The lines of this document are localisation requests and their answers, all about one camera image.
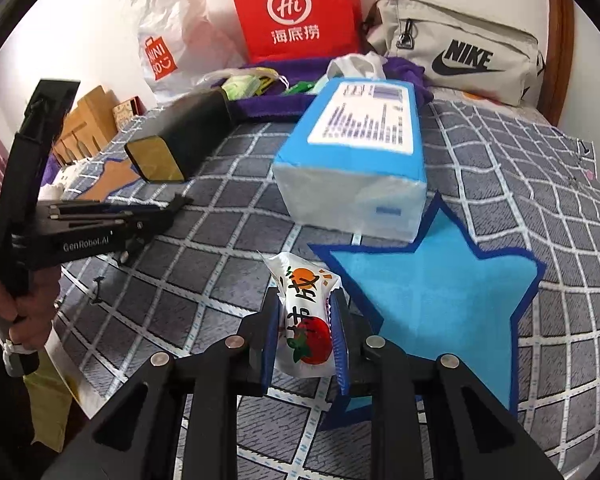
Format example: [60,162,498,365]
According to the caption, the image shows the purple towel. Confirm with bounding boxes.
[222,55,436,123]

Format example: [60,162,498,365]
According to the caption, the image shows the dark green tin box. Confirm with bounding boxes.
[124,89,233,183]

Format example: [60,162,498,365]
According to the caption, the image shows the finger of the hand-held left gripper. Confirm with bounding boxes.
[125,194,194,242]

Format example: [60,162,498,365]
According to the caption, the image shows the white fruit print snack packet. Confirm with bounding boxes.
[259,251,342,380]

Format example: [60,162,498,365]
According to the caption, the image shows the small white plastic bag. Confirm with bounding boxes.
[312,52,387,92]

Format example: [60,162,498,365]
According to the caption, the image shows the blue star patch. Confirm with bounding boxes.
[307,190,548,431]

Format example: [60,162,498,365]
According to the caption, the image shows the white plastic shopping bag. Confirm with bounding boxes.
[130,0,246,106]

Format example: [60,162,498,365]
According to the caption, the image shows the grey fabric bag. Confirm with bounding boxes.
[362,0,546,107]

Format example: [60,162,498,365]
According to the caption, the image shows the clear plastic bag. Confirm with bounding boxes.
[190,66,246,93]

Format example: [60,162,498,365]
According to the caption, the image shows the green tissue pack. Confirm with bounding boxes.
[222,74,263,101]

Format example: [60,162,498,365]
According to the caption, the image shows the yellow paper bag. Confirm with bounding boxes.
[22,375,76,453]

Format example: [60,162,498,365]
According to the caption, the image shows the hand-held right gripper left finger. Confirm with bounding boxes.
[42,287,283,480]

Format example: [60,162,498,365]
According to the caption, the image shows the blue tissue pack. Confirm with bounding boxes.
[271,77,428,243]

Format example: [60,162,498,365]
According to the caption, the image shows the red paper bag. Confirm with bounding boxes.
[226,0,363,66]

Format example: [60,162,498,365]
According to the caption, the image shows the grey checked bed sheet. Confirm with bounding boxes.
[35,85,600,480]

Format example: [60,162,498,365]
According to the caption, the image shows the person's left hand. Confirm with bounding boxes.
[0,265,61,352]

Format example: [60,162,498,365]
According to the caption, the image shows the wooden headboard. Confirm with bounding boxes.
[535,0,576,128]

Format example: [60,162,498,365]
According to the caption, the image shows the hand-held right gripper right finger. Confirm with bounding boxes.
[327,287,563,480]

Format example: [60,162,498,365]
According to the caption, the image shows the brown cardboard box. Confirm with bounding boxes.
[52,85,118,166]

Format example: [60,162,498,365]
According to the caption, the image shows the orange star patch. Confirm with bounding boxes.
[77,157,146,206]

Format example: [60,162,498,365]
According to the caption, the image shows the red patterned box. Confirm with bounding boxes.
[112,97,146,131]

